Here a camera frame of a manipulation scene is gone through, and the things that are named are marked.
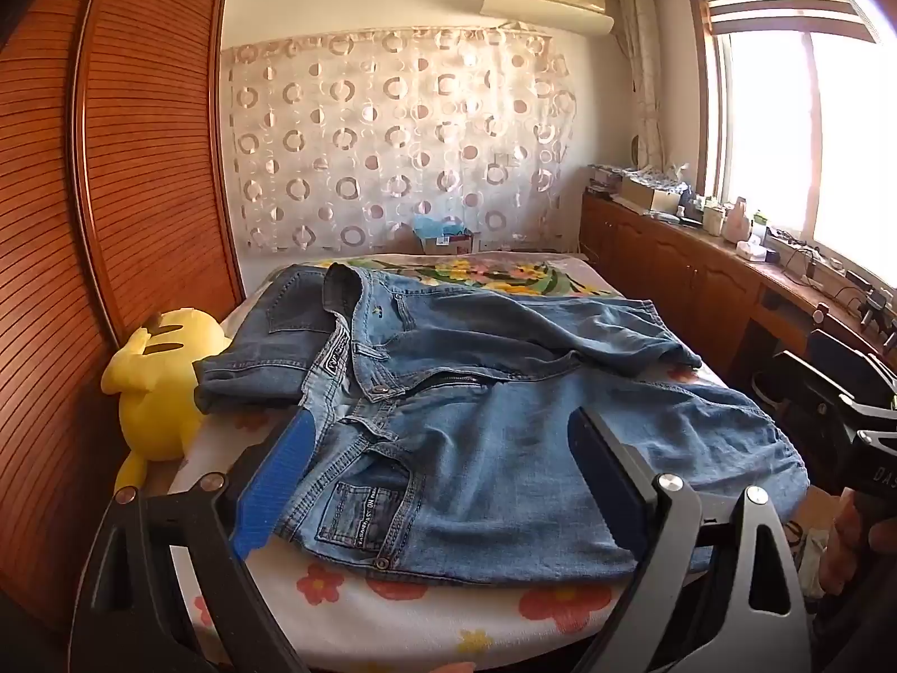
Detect white plastic jug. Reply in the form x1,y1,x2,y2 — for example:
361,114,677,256
722,197,751,243

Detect dark wooden chair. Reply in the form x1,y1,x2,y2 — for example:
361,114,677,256
806,303,885,369

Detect circle-patterned sheer curtain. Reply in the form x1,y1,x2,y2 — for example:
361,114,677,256
220,24,579,257

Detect wooden-framed window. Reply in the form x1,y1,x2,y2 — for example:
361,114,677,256
687,0,897,296

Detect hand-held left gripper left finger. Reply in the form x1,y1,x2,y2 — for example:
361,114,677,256
68,410,320,673

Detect yellow plush toy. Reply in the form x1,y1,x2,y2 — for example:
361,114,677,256
100,307,234,495

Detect floral blanket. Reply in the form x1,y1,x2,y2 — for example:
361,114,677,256
308,250,628,299

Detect cream patterned window curtain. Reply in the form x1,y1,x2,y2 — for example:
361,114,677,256
617,0,667,169

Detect long wooden cabinet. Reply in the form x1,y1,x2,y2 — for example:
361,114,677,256
580,192,897,394

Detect blue denim pants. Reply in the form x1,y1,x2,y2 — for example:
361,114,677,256
192,262,810,586

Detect white power strip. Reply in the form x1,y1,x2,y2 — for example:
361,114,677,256
767,228,842,274

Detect wooden slatted wardrobe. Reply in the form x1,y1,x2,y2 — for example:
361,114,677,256
0,0,246,639

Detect beige box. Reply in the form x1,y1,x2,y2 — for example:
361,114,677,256
620,175,684,215

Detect person's right hand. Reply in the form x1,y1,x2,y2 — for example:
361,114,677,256
820,491,868,600

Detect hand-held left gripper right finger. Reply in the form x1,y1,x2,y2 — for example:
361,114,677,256
567,407,814,673

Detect blue plastic bag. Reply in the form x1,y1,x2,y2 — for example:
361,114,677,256
412,216,472,243

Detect small black tripod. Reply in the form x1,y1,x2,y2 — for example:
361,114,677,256
848,273,897,338

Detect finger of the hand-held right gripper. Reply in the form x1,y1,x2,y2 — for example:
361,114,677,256
753,365,859,450
774,349,897,411

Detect stack of packets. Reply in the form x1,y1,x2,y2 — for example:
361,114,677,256
587,163,625,197

